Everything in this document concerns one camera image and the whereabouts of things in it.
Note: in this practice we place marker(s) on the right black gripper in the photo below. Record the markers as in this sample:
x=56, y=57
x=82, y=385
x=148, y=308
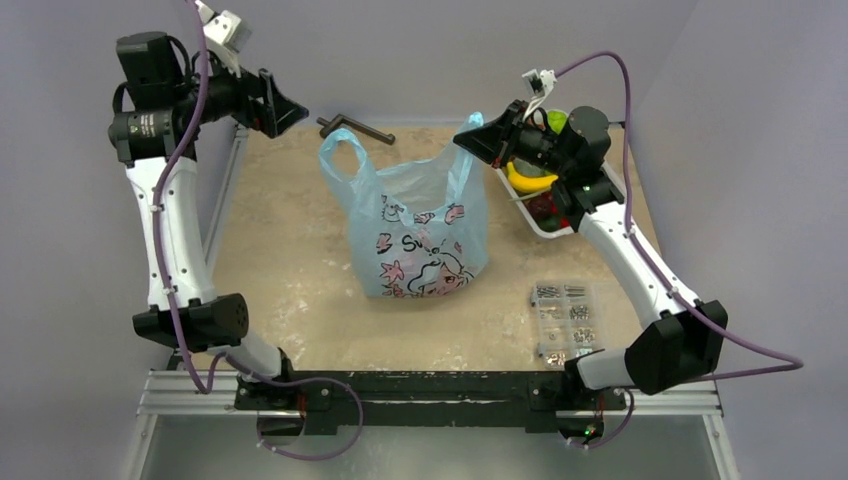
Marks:
x=503, y=134

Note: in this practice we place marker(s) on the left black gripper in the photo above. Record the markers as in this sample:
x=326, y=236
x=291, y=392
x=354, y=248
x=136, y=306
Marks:
x=276, y=111

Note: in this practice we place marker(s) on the light blue plastic bag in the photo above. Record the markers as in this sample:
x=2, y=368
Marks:
x=415, y=230

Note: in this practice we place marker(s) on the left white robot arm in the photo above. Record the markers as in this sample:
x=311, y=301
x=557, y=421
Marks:
x=167, y=95

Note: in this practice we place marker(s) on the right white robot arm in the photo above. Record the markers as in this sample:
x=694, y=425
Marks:
x=680, y=339

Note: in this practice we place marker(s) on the yellow fake banana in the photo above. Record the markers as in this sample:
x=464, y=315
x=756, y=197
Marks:
x=527, y=184

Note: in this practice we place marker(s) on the green fake lime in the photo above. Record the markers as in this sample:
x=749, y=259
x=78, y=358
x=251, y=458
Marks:
x=556, y=120

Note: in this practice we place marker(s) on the white plastic fruit tray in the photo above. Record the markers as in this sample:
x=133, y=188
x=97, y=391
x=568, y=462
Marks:
x=582, y=186

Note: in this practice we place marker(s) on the clear screw organizer box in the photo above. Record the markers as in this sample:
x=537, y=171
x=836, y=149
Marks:
x=568, y=320

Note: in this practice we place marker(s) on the dark metal crank handle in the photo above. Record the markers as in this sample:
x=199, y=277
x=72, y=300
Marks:
x=340, y=120

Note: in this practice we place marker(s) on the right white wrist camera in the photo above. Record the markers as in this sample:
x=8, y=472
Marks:
x=540, y=84

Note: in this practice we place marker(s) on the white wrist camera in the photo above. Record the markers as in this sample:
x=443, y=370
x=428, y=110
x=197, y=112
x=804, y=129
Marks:
x=540, y=84
x=226, y=34

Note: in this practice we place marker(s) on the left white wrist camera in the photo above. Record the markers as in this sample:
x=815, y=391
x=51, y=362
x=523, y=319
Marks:
x=226, y=34

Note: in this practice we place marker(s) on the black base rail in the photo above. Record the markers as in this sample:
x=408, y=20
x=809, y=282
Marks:
x=533, y=401

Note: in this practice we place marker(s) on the aluminium frame rail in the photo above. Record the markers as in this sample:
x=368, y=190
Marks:
x=170, y=394

